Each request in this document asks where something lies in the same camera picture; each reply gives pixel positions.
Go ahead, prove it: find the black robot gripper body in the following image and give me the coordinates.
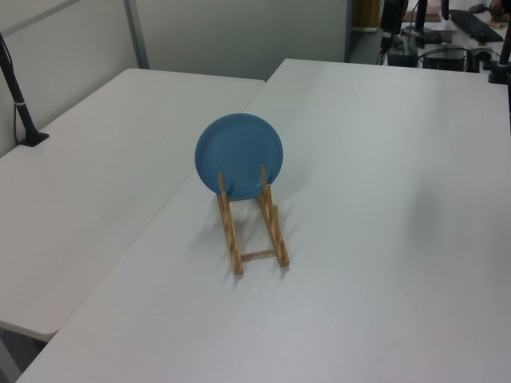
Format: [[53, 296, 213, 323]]
[[380, 0, 410, 32]]

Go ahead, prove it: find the blue round plate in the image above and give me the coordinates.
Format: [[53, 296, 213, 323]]
[[194, 113, 285, 202]]

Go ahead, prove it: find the wooden plate rack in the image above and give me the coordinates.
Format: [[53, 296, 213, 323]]
[[216, 164, 291, 277]]

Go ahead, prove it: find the black monitor stand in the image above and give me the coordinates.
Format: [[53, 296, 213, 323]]
[[400, 0, 445, 45]]

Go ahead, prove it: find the brown wooden panel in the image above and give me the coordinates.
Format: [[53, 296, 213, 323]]
[[351, 0, 378, 29]]

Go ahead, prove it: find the pink flat box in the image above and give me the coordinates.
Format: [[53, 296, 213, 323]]
[[423, 0, 442, 23]]

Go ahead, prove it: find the black electronics box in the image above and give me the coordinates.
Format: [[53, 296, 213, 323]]
[[422, 47, 469, 72]]

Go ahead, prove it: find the black computer keyboard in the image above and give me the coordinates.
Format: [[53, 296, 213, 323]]
[[448, 9, 505, 43]]

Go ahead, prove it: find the short black pole with clamp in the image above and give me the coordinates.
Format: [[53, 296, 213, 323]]
[[488, 30, 511, 85]]

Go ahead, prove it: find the black camera pole with clamp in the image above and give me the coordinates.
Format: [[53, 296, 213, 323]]
[[0, 32, 50, 148]]

